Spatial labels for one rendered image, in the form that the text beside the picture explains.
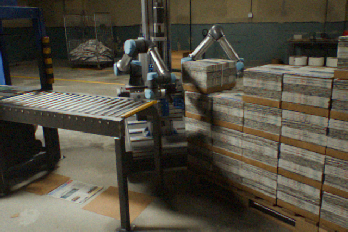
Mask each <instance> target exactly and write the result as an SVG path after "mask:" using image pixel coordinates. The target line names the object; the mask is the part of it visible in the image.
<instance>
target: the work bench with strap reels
mask: <svg viewBox="0 0 348 232"><path fill-rule="evenodd" d="M343 36H348V31H347V32H343ZM309 39H310V38H303V39H293V38H289V39H287V42H288V47H287V66H300V67H303V66H304V67H305V66H317V67H328V68H337V61H338V58H337V57H327V60H326V64H324V57H309V61H308V63H306V62H307V57H305V56H292V48H293V43H312V40H309ZM338 40H339V38H337V39H326V38H316V40H313V43H339V41H338ZM289 51H290V56H289Z"/></svg>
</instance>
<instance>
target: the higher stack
mask: <svg viewBox="0 0 348 232"><path fill-rule="evenodd" d="M338 41H339V43H338V53H337V55H338V56H337V58H338V61H337V68H335V70H342V71H348V36H342V37H340V38H339V40H338ZM333 82H334V84H333V95H332V96H333V97H332V109H331V110H332V111H337V112H344V113H348V79H339V78H337V79H335V80H334V81H333ZM328 127H329V137H328V140H327V148H328V149H332V150H335V151H340V152H343V153H347V154H348V121H345V120H339V119H336V118H330V120H329V126H328ZM325 158H326V162H325V171H324V174H325V177H324V184H326V185H328V186H331V187H335V188H337V189H340V190H343V191H346V192H348V161H347V160H343V159H340V158H335V157H332V156H328V155H327V156H326V157H325ZM322 200H323V201H322V207H321V208H320V210H321V212H320V213H321V215H320V216H321V218H324V219H326V220H328V221H329V222H332V223H334V224H337V225H339V226H341V227H344V228H347V229H348V199H347V198H344V197H341V196H338V195H335V194H332V193H330V192H327V191H324V192H323V199H322ZM319 232H338V231H336V230H333V229H331V228H329V227H326V226H324V225H322V224H319Z"/></svg>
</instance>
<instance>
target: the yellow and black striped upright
mask: <svg viewBox="0 0 348 232"><path fill-rule="evenodd" d="M41 41H42V50H43V53H44V58H45V68H46V76H47V83H48V84H54V74H53V65H52V56H51V47H50V42H49V37H42V38H41Z"/></svg>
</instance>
